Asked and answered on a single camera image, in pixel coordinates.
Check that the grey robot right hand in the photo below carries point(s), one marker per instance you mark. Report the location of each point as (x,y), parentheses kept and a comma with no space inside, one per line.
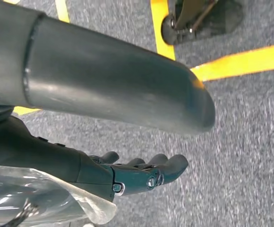
(103,78)

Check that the clear plastic cover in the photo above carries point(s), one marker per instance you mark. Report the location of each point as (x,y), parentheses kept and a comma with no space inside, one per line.
(97,206)

